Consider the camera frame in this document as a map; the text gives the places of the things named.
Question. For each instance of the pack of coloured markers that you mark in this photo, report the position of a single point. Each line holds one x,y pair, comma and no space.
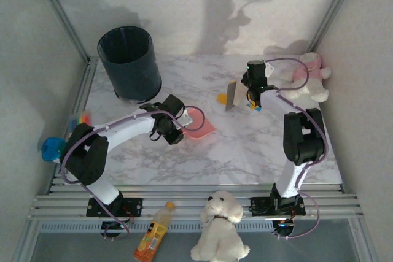
81,119

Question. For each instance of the blue round plastic object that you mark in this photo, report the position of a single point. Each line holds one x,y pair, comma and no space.
50,150

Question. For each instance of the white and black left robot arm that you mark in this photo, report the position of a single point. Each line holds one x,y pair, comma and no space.
129,125

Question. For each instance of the black base electronics module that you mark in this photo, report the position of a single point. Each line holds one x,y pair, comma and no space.
284,228
110,228

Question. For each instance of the dark round waste bin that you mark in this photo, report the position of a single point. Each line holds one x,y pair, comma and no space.
135,71

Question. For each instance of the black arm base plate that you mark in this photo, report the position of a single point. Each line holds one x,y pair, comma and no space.
133,206
258,206

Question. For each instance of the white hand brush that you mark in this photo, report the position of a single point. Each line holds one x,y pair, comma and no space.
231,96

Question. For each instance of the aluminium upright post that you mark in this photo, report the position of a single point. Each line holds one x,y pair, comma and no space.
335,9
60,13

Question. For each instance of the aluminium front frame rails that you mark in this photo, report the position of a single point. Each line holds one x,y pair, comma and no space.
184,196

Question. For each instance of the white plush dog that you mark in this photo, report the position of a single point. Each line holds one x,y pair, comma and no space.
219,231

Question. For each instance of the white plush toy pink shirt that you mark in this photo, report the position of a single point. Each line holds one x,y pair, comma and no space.
314,71

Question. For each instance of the pink plastic dustpan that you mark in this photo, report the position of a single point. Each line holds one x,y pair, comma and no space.
202,128

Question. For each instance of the large orange paper scrap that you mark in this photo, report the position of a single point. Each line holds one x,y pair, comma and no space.
221,98

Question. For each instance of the orange juice bottle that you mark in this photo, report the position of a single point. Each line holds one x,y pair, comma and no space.
153,234

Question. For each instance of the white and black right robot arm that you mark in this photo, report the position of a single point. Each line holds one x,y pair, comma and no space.
274,99

